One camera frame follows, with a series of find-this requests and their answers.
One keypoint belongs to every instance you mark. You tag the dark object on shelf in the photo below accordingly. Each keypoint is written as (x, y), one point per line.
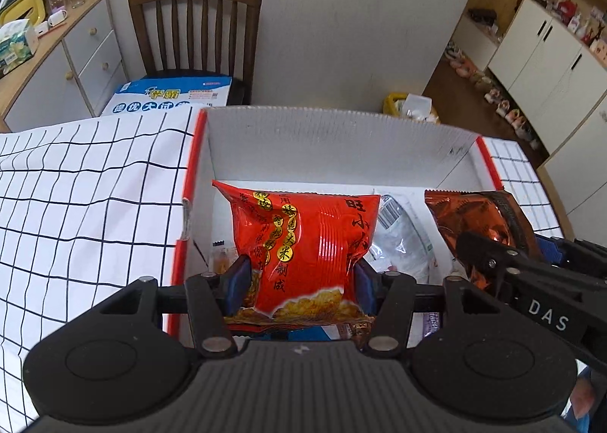
(482, 18)

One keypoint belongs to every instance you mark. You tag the red cardboard box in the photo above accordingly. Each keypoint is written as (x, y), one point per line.
(332, 148)

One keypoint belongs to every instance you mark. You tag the row of shoes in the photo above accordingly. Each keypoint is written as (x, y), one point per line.
(502, 105)

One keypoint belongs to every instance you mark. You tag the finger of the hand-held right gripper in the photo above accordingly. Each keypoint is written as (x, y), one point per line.
(552, 248)
(479, 252)

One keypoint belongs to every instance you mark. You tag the red rice cracker bag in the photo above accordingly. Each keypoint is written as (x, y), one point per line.
(308, 243)

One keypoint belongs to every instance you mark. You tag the green tissue box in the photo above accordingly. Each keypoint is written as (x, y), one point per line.
(16, 46)

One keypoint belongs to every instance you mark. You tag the brown foil snack packet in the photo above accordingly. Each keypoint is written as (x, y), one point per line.
(474, 215)

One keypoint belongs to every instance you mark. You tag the wooden side cabinet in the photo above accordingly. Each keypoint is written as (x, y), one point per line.
(90, 48)

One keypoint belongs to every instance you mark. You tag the white charger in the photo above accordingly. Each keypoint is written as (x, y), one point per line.
(54, 18)

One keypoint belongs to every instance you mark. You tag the white purple snack packet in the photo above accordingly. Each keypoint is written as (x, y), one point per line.
(403, 233)

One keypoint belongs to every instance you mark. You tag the blue snack packet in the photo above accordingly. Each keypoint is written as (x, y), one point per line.
(284, 334)

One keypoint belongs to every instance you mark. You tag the person's own leg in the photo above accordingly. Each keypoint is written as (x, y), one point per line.
(581, 395)

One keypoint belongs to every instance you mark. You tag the yellow waste bin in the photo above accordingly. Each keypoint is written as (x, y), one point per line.
(393, 103)

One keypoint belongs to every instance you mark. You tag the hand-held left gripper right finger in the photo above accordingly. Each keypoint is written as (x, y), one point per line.
(363, 286)

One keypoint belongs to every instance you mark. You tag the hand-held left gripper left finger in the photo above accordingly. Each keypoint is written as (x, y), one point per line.
(239, 283)

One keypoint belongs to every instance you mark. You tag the checkered tablecloth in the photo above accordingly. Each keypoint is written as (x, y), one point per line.
(71, 224)

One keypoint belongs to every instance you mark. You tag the white wooden wall cabinet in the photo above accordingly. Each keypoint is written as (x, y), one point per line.
(536, 58)

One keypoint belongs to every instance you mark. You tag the blue white sack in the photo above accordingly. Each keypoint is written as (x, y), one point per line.
(156, 96)

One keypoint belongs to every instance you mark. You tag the group of shelf ornaments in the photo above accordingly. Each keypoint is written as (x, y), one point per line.
(578, 15)

